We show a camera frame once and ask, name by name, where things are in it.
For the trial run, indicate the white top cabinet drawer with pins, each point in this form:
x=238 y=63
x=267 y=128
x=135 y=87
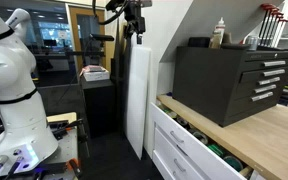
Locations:
x=204 y=161

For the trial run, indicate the white cabinet drawer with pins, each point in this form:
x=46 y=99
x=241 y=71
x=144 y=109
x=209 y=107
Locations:
x=204 y=161
x=174 y=161

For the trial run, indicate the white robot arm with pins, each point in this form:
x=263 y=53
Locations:
x=26 y=139

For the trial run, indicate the white middle cabinet drawer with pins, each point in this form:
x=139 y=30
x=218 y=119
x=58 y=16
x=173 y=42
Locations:
x=174 y=161

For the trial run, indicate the white leaning board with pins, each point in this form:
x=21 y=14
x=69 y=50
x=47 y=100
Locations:
x=137 y=97

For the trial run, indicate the black metal tool chest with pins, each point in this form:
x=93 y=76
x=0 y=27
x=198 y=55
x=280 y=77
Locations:
x=228 y=85

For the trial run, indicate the glue bottle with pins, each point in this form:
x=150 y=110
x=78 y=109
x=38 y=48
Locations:
x=218 y=33

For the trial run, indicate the black pedestal cabinet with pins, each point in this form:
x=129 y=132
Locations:
x=99 y=100

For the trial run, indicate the silver top drawer handle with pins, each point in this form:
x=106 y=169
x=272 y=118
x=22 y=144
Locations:
x=172 y=133

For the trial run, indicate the white box on pedestal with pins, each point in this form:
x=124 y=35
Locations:
x=95 y=73

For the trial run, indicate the black camera tripod mount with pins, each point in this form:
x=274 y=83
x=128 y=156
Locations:
x=132 y=11

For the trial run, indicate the red handled clamps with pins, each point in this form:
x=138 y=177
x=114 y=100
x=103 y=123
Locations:
x=272 y=18

